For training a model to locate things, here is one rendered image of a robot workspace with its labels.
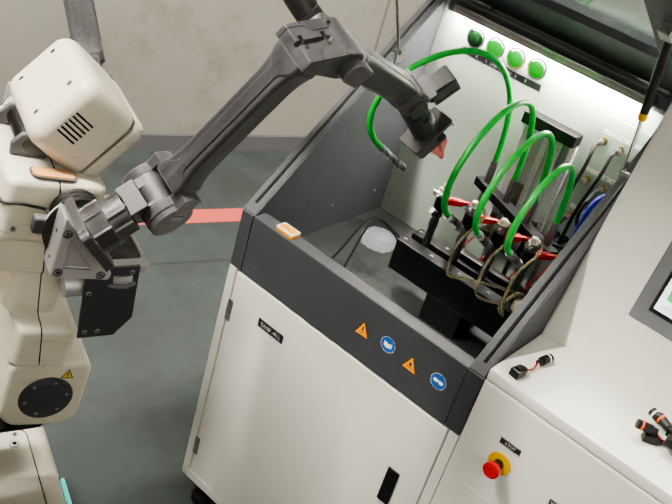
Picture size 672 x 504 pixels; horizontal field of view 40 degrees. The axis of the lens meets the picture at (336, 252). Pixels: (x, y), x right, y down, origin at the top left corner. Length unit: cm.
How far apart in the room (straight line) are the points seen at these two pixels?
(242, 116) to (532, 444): 87
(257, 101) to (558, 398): 85
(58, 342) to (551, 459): 96
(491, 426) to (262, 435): 70
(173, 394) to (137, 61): 169
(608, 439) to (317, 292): 70
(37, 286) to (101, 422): 118
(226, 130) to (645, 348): 98
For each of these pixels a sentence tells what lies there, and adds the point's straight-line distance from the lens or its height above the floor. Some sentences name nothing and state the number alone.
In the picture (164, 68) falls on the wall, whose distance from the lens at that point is 421.
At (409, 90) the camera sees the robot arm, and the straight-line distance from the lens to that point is 171.
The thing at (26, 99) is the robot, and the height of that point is 131.
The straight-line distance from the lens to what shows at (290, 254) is 208.
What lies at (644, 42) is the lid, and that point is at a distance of 199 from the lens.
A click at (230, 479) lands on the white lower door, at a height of 19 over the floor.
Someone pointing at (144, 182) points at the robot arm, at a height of 127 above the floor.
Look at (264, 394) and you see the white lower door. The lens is 230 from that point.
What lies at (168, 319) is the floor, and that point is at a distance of 332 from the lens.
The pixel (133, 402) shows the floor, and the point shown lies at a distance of 298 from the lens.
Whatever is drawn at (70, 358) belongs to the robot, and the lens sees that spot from 187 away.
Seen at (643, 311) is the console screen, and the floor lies 113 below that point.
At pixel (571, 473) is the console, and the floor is 89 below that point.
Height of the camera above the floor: 202
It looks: 31 degrees down
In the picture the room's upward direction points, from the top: 17 degrees clockwise
